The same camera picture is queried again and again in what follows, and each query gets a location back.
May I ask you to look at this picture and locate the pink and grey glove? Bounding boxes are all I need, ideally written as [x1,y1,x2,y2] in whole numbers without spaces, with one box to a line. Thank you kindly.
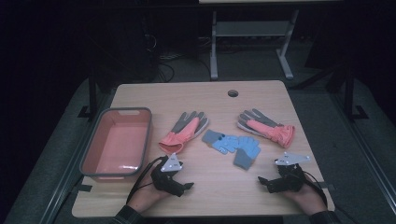
[236,108,296,149]
[158,110,210,155]

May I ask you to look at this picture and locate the person's left hand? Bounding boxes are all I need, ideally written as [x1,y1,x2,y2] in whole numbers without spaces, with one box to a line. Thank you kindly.
[127,177,172,215]

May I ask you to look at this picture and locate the pink basket with grey rim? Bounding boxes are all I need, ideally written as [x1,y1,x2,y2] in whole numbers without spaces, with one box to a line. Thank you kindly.
[79,106,153,183]

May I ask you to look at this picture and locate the person's right hand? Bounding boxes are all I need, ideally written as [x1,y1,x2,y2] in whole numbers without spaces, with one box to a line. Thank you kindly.
[283,173,329,217]

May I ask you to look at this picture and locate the aluminium rail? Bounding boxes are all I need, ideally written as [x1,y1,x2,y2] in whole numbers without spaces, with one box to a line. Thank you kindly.
[328,91,396,216]
[38,92,115,224]

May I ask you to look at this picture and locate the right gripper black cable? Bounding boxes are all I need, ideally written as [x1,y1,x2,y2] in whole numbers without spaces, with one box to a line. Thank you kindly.
[298,169,330,208]

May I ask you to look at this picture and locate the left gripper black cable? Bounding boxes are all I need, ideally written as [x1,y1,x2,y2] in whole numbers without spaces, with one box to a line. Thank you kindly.
[125,155,167,203]

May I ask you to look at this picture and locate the black stand post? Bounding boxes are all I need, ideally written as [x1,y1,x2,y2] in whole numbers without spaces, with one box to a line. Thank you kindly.
[342,65,370,123]
[77,65,99,121]

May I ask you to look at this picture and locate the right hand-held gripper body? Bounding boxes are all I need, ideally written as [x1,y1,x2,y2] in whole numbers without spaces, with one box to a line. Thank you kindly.
[266,151,312,194]

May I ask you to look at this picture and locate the black floor cables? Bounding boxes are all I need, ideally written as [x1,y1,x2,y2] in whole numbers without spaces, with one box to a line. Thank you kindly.
[155,50,213,84]

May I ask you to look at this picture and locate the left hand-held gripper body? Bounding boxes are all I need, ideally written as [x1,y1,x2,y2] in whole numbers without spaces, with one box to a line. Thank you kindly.
[150,152,188,198]

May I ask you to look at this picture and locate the grey metal stand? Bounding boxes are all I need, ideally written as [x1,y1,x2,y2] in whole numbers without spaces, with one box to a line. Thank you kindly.
[209,8,300,82]

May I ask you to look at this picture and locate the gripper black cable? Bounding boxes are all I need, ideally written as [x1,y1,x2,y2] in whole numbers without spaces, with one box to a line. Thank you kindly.
[298,169,330,208]
[125,155,167,203]

